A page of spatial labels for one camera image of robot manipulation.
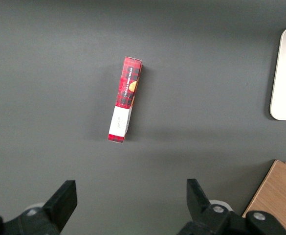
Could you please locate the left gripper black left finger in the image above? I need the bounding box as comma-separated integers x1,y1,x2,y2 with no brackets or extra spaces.
4,180,78,235

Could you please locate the red plaid cookie box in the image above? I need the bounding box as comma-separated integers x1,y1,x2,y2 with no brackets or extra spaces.
107,56,143,143

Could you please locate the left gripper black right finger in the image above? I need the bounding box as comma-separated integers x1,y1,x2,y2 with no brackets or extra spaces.
176,178,249,235

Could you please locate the oak wooden drawer cabinet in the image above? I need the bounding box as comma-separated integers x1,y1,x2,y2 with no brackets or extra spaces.
242,159,286,235

